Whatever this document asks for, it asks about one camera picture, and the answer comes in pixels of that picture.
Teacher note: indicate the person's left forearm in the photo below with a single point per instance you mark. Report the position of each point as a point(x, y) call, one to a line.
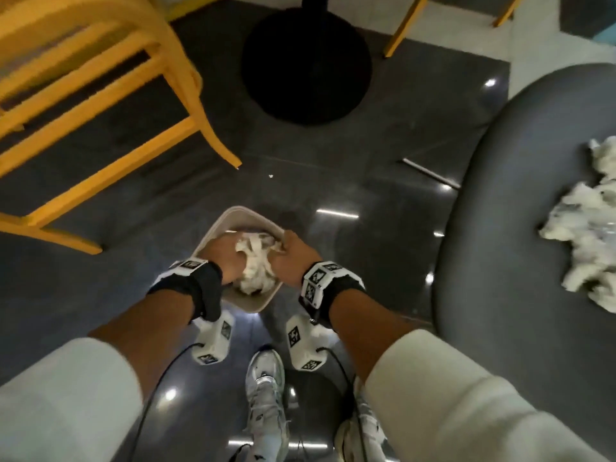
point(144, 317)

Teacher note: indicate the person's left hand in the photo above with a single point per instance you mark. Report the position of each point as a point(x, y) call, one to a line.
point(219, 252)

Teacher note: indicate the person's right forearm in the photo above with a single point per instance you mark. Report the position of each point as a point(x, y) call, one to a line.
point(380, 327)

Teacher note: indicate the black round table pedestal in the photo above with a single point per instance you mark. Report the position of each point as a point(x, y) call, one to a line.
point(305, 62)

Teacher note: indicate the person's right hand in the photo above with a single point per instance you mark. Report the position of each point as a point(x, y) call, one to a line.
point(294, 262)

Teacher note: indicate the beige waste bin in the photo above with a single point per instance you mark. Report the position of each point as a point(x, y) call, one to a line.
point(240, 221)

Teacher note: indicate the large white crumpled tissue pile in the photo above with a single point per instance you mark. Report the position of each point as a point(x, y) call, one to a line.
point(584, 235)

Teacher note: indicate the person's right white sneaker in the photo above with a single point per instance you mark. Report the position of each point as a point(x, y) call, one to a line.
point(368, 428)

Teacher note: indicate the person's white sneaker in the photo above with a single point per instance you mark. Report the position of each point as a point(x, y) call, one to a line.
point(368, 428)
point(264, 399)

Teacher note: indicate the person's left white sneaker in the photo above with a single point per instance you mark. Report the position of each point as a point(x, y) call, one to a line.
point(264, 399)

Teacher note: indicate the white tissue wad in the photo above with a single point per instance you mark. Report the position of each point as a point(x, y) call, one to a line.
point(255, 271)

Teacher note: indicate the person's left fingers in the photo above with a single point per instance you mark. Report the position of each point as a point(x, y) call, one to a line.
point(239, 250)

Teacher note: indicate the small white crumpled tissue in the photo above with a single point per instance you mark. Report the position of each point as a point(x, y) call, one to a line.
point(604, 158)

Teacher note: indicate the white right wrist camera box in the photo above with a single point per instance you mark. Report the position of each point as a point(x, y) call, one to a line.
point(303, 344)

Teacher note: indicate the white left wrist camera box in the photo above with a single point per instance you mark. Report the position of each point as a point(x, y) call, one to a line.
point(214, 339)

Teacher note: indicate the person's right fingers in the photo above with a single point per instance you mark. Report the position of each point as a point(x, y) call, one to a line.
point(281, 262)

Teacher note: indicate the yellow wooden chair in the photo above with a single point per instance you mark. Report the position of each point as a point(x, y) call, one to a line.
point(173, 62)
point(402, 28)

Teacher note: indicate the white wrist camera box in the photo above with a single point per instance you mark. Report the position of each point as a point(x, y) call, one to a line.
point(214, 339)
point(303, 344)

